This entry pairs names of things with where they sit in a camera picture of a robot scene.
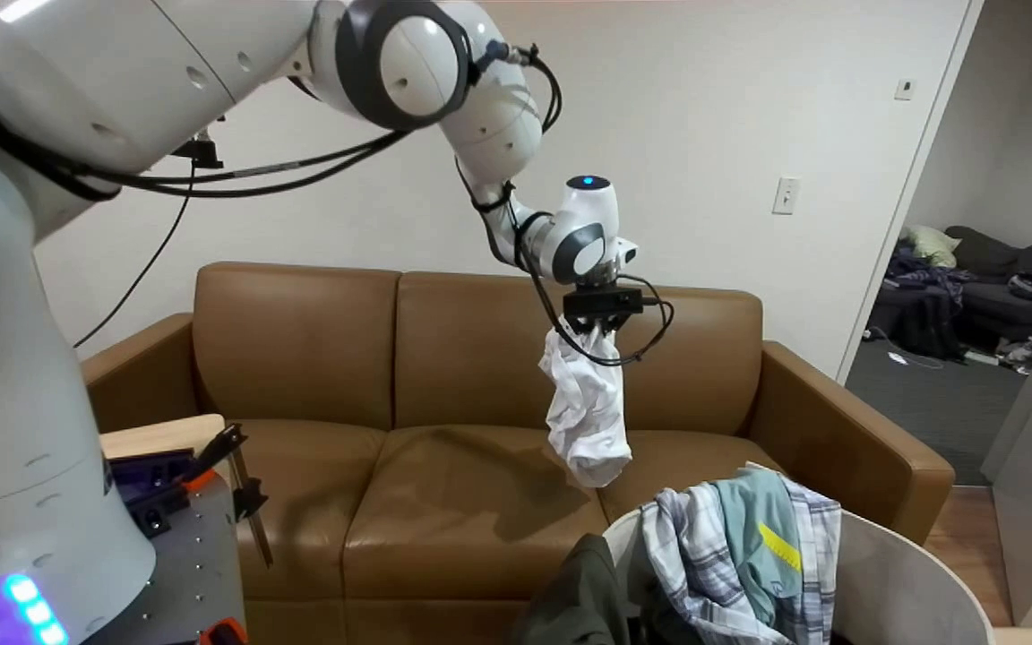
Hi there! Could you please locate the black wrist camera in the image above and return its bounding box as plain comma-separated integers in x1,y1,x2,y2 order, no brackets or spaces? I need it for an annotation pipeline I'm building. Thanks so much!
558,279,652,319

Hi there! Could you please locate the dark purple clothes pile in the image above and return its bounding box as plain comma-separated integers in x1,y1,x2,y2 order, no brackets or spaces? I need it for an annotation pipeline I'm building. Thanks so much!
869,263,976,357

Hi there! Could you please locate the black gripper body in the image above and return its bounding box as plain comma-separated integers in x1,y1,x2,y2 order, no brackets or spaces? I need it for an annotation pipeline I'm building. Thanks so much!
563,306,629,344

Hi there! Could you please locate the light green garment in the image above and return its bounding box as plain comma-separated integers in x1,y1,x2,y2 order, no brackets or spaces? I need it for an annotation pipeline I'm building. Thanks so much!
907,226,962,271

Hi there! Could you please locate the purple plastic part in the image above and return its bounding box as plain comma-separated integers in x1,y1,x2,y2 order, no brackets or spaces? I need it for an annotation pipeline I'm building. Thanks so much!
108,457,193,516

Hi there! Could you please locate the black base cable bundle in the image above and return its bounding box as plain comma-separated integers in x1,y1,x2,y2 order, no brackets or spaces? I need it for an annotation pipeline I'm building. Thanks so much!
0,69,414,203

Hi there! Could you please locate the thin black hanging cable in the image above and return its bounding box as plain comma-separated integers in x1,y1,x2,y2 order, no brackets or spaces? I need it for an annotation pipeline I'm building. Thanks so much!
68,166,199,355

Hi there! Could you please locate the white short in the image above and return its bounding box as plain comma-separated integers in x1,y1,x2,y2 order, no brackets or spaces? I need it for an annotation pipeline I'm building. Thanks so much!
538,323,639,493

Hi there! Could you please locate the small red object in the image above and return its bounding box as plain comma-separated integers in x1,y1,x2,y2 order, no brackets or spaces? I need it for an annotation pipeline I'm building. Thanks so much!
196,617,247,645

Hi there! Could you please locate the plaid shirt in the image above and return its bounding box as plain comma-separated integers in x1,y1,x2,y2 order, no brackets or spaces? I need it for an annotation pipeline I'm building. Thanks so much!
639,475,850,645

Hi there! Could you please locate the teal garment with yellow tag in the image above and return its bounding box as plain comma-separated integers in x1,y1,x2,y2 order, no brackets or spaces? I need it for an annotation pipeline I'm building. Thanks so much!
710,461,808,627

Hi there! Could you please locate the brown leather couch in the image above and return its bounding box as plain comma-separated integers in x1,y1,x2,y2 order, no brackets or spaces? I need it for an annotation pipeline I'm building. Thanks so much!
77,263,959,645

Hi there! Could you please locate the dark grey sofa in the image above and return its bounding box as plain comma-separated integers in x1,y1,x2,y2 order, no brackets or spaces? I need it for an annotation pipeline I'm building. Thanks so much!
869,221,1032,363

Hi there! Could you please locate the white wall outlet plate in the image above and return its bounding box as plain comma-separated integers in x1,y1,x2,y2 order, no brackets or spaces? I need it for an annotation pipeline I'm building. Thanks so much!
770,174,804,217

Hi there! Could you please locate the black orange bar clamp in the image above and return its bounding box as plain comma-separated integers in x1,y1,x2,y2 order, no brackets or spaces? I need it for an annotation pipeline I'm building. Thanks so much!
108,421,277,574

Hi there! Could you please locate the dark green garment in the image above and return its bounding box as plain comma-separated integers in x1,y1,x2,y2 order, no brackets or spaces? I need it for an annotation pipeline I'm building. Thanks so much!
512,531,652,645

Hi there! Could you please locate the light wooden board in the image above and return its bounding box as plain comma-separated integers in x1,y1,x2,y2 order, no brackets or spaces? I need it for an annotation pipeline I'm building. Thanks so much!
95,409,233,466

